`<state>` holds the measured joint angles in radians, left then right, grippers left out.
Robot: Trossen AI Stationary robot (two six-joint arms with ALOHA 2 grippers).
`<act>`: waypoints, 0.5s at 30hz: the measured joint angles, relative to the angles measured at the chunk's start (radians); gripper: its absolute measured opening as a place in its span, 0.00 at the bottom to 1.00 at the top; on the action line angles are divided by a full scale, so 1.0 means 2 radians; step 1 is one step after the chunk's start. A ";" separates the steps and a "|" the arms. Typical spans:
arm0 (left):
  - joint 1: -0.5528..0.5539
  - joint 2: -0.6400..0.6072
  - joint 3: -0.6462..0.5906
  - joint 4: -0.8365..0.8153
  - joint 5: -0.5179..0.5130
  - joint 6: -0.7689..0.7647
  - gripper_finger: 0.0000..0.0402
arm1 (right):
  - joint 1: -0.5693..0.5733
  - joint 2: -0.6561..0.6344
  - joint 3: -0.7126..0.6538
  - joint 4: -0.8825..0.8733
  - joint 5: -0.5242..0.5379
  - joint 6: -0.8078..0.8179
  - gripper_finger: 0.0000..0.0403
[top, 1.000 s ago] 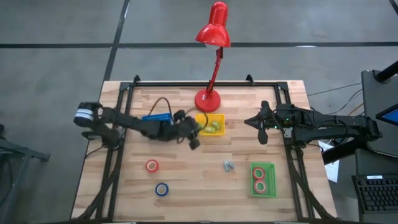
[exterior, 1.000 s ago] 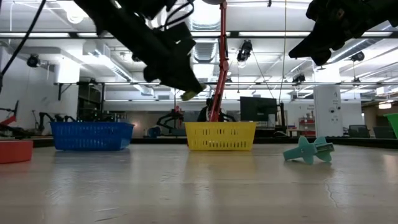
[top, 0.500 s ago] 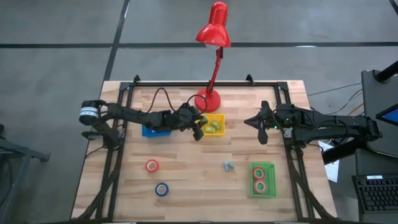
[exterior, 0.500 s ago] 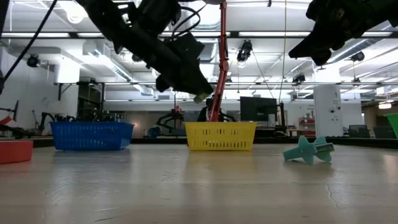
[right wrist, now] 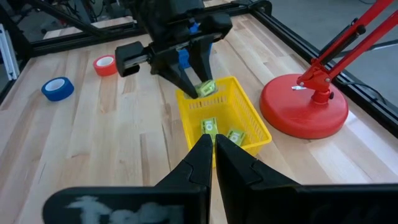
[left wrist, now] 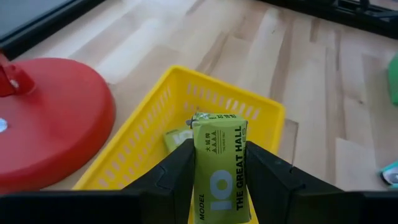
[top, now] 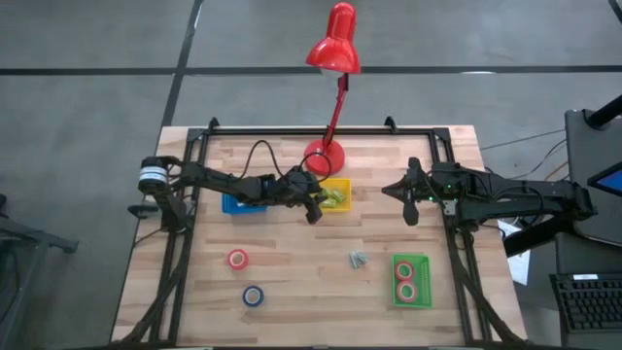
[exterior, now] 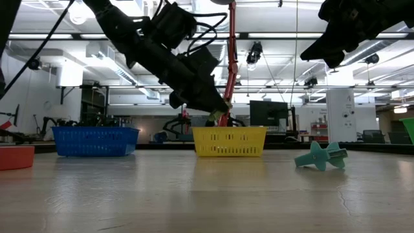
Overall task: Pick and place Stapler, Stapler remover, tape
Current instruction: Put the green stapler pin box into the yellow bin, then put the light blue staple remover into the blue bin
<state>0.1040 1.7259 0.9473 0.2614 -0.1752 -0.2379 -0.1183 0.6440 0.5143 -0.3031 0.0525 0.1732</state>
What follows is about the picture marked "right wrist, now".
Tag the white metal bracket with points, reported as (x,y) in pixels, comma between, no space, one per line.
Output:
(7,53)

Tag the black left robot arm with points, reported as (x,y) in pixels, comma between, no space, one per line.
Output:
(164,12)

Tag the blue tape roll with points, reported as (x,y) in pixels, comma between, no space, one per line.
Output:
(57,90)

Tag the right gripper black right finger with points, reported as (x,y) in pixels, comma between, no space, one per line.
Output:
(248,199)

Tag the red tape roll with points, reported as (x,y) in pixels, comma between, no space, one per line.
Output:
(105,69)

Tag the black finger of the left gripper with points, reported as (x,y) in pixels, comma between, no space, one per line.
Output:
(178,74)
(202,59)

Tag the yellow plastic basket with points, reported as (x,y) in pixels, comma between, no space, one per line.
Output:
(230,109)

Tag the red desk lamp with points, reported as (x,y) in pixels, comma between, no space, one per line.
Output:
(298,109)

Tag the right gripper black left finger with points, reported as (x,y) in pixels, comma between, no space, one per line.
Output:
(192,199)

